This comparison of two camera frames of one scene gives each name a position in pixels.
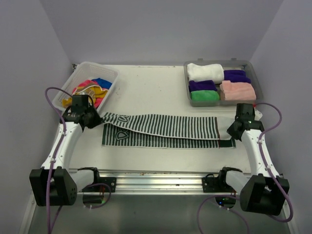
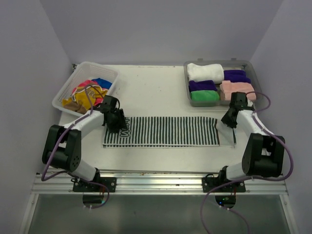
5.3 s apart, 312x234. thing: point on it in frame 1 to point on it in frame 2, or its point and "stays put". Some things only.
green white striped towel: (131, 130) stays put
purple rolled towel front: (202, 85) stays put
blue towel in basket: (103, 83) stays put
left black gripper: (97, 120) to (121, 123)
